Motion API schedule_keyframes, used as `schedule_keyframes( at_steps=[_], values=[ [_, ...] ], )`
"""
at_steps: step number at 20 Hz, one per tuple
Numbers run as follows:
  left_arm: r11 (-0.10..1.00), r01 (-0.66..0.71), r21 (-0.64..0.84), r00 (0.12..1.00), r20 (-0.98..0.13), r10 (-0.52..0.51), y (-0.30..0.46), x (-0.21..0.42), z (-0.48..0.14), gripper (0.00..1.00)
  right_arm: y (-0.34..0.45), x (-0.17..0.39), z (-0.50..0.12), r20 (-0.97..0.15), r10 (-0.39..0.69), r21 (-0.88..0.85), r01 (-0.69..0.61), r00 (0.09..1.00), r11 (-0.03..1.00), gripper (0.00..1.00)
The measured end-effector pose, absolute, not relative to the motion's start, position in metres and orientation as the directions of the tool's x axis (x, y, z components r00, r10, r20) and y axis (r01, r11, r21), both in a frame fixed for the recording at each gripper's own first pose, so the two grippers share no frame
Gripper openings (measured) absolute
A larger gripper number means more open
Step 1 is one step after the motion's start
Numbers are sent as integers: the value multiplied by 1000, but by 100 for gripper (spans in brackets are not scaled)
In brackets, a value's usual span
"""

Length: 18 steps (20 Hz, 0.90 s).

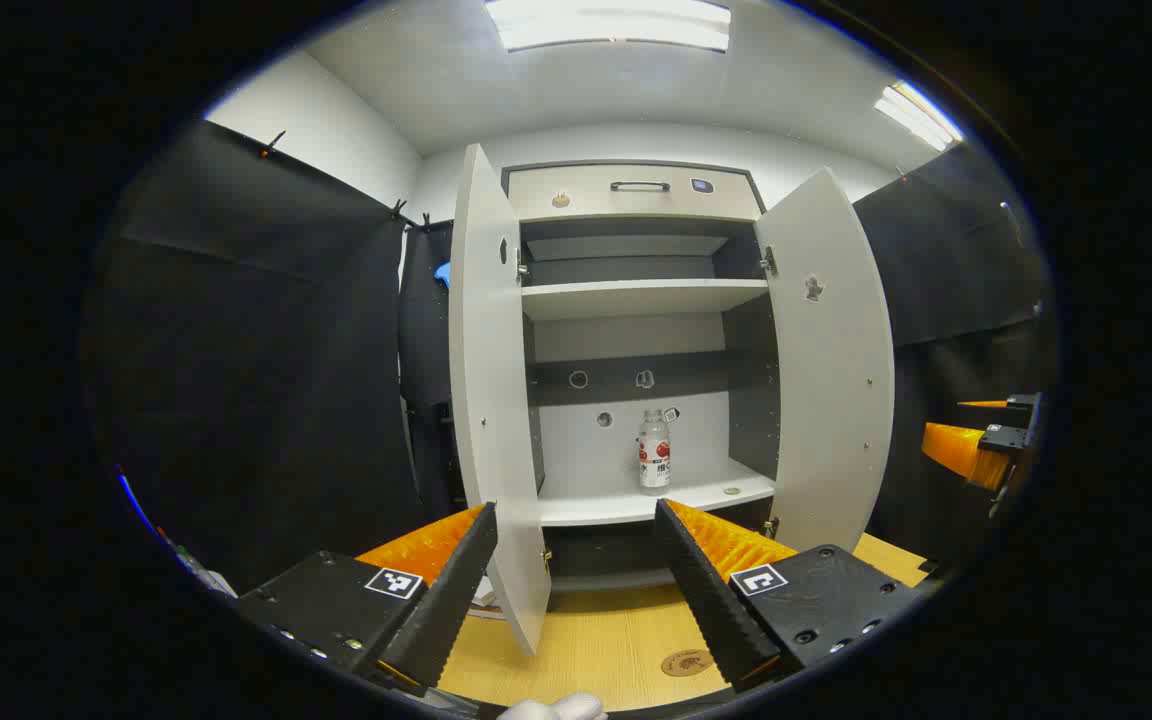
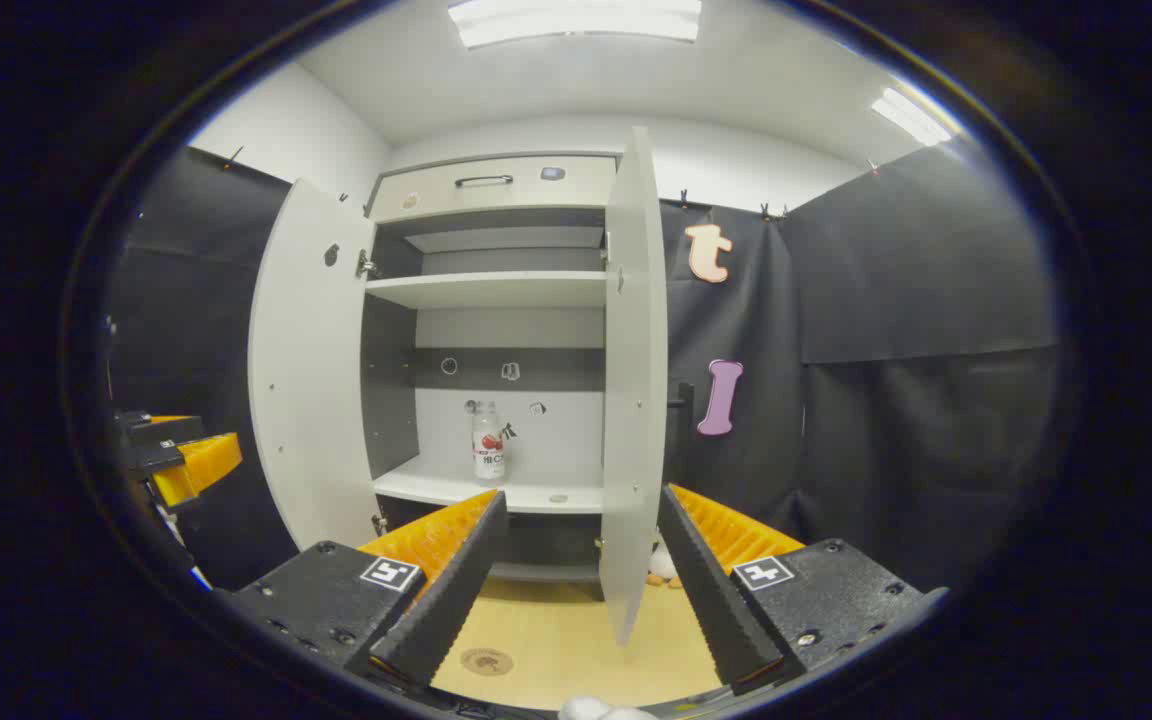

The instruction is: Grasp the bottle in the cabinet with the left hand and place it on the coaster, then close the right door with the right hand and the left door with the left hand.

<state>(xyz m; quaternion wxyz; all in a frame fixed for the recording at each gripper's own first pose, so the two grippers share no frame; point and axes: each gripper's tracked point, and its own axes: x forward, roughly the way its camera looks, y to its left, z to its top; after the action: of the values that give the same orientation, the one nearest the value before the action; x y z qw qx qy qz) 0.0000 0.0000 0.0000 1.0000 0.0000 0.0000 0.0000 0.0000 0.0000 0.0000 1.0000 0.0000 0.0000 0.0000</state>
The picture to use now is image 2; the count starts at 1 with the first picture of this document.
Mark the long ceiling light panel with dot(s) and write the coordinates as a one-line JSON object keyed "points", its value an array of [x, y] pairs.
{"points": [[576, 20]]}

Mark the black backdrop cloth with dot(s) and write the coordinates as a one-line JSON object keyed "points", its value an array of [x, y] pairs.
{"points": [[886, 300]]}

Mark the small ceiling light panel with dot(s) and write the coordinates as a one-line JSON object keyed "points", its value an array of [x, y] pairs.
{"points": [[911, 118]]}

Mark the clear plastic bottle red label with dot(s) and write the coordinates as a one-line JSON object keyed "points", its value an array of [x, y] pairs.
{"points": [[488, 450]]}

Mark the grey cabinet door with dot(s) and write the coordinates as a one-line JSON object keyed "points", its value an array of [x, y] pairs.
{"points": [[634, 400], [311, 380]]}

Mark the penguin plush toy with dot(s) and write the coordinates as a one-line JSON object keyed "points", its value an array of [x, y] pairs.
{"points": [[662, 565]]}

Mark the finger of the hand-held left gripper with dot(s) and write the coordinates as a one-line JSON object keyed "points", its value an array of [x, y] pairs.
{"points": [[161, 430], [198, 465]]}

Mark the grey cabinet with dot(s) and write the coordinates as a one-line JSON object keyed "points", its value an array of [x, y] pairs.
{"points": [[511, 290]]}

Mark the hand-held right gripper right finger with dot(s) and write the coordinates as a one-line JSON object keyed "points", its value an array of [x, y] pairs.
{"points": [[711, 590]]}

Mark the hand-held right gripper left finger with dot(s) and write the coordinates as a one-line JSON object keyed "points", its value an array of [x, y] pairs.
{"points": [[456, 590]]}

